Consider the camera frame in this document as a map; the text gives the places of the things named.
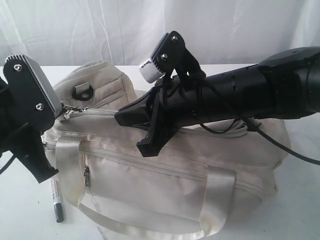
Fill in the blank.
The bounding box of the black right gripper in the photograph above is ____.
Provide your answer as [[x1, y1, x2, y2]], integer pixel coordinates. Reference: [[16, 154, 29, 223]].
[[114, 75, 205, 158]]

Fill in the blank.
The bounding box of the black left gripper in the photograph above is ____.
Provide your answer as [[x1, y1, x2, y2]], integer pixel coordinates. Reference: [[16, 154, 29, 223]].
[[0, 80, 59, 183]]

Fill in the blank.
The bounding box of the cream fabric duffel bag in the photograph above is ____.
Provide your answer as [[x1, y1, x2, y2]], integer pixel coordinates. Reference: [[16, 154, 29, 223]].
[[42, 61, 287, 240]]

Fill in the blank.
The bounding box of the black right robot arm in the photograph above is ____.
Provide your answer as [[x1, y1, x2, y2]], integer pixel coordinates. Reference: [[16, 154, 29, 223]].
[[114, 46, 320, 157]]

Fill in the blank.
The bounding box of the green-capped white marker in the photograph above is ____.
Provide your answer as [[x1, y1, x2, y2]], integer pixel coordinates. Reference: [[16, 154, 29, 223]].
[[50, 178, 64, 223]]

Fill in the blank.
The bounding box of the white backdrop curtain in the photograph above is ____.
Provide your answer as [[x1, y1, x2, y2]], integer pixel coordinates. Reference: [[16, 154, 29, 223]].
[[0, 0, 320, 66]]

